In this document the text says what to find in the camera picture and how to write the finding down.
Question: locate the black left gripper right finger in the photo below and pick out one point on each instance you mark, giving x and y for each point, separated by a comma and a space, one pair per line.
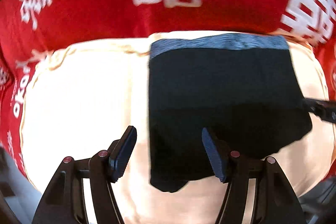
274, 201

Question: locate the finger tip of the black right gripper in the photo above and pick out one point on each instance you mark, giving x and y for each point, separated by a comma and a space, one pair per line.
325, 110

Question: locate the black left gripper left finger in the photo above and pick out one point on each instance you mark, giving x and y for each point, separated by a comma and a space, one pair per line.
63, 200

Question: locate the black pants blue floral trim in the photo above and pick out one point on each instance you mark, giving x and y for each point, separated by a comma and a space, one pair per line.
240, 87

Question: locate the cream cushion cover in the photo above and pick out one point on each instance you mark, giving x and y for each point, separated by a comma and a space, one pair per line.
83, 97

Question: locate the red sofa cover white characters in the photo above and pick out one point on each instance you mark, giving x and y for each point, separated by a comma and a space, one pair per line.
33, 29

